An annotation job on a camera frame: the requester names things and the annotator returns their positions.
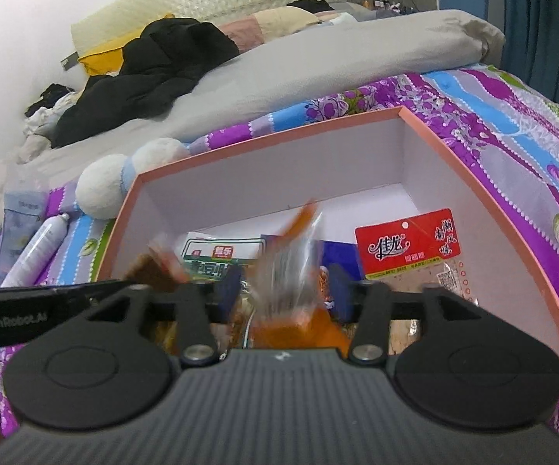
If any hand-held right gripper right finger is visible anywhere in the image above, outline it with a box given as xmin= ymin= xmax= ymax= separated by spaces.
xmin=328 ymin=262 xmax=480 ymax=365

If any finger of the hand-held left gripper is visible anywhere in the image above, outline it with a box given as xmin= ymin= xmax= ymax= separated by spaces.
xmin=81 ymin=277 xmax=137 ymax=296

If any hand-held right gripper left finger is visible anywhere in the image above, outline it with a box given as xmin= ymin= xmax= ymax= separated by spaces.
xmin=83 ymin=264 xmax=242 ymax=366

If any blue and white snack packet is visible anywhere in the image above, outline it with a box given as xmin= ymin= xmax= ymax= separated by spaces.
xmin=260 ymin=234 xmax=364 ymax=323

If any green label snack packet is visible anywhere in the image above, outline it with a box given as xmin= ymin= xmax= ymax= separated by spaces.
xmin=181 ymin=231 xmax=267 ymax=284

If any brown snack packet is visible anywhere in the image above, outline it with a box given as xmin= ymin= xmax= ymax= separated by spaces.
xmin=134 ymin=232 xmax=190 ymax=294

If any orange snack packet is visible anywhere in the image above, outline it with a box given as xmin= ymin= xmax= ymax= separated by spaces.
xmin=243 ymin=201 xmax=353 ymax=350

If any red label snack packet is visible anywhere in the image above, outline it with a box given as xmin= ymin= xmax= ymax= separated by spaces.
xmin=354 ymin=208 xmax=481 ymax=308

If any pink cardboard box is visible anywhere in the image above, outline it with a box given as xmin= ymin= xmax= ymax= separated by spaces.
xmin=98 ymin=105 xmax=559 ymax=362

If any white spray bottle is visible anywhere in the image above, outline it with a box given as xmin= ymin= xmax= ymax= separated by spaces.
xmin=0 ymin=213 xmax=72 ymax=289

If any white and blue plush toy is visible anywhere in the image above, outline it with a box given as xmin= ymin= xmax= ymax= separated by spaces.
xmin=76 ymin=137 xmax=190 ymax=220

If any clear plastic bag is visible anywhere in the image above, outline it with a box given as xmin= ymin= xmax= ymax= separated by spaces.
xmin=1 ymin=191 xmax=50 ymax=262

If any pile of clothes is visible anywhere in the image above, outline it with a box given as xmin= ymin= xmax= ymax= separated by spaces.
xmin=22 ymin=83 xmax=89 ymax=136

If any black jacket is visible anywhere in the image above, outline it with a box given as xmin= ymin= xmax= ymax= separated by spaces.
xmin=51 ymin=17 xmax=240 ymax=149

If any grey duvet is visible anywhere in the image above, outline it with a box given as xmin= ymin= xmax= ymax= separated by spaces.
xmin=0 ymin=9 xmax=506 ymax=226

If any yellow pillow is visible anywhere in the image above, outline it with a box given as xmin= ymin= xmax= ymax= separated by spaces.
xmin=77 ymin=14 xmax=176 ymax=77

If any purple floral bedsheet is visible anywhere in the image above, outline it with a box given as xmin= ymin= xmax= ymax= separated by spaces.
xmin=0 ymin=69 xmax=559 ymax=434

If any pink and beige pillow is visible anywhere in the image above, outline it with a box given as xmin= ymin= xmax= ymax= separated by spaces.
xmin=216 ymin=8 xmax=336 ymax=54

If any dark cloth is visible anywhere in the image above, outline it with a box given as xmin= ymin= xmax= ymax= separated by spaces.
xmin=286 ymin=0 xmax=335 ymax=13

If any row of small bottles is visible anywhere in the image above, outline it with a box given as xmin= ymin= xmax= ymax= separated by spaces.
xmin=354 ymin=0 xmax=418 ymax=14

